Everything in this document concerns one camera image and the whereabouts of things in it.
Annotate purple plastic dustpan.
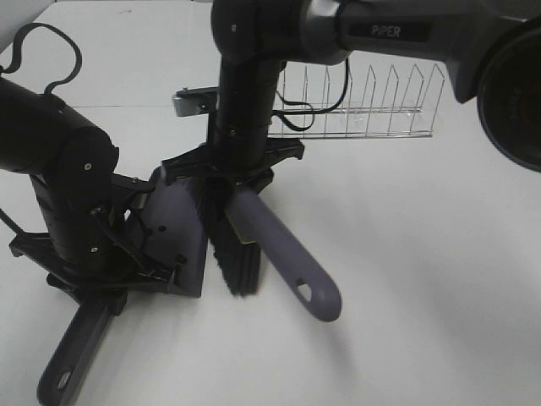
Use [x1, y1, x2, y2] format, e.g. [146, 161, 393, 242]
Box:
[36, 168, 207, 405]

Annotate metal wire dish rack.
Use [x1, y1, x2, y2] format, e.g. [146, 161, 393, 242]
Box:
[270, 63, 445, 140]

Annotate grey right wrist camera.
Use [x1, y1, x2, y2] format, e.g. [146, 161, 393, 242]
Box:
[172, 86, 218, 117]

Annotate purple hand brush black bristles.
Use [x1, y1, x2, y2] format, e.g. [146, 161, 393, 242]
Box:
[199, 178, 342, 321]

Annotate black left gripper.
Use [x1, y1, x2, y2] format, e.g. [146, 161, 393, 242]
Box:
[9, 233, 186, 317]

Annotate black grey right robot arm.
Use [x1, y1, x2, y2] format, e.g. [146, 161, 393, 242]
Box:
[162, 1, 540, 182]

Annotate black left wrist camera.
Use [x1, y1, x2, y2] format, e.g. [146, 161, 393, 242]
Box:
[111, 174, 156, 211]

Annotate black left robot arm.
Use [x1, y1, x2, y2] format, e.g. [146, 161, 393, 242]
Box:
[1, 80, 190, 302]

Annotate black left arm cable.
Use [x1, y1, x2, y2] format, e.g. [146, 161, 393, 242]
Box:
[0, 23, 82, 232]

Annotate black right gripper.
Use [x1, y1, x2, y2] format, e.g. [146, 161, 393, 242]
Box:
[161, 139, 304, 189]

